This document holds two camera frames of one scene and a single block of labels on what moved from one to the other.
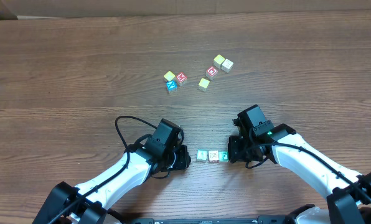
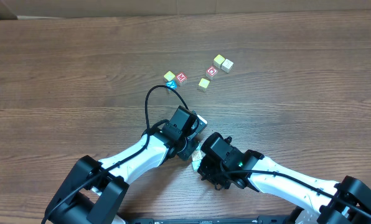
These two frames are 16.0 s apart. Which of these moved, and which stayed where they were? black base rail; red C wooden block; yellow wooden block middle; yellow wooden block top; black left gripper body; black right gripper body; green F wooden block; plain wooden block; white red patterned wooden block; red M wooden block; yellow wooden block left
Moved: black left gripper body; black right gripper body; green F wooden block; white red patterned wooden block
Stayed: yellow wooden block top; red C wooden block; black base rail; yellow wooden block left; yellow wooden block middle; red M wooden block; plain wooden block
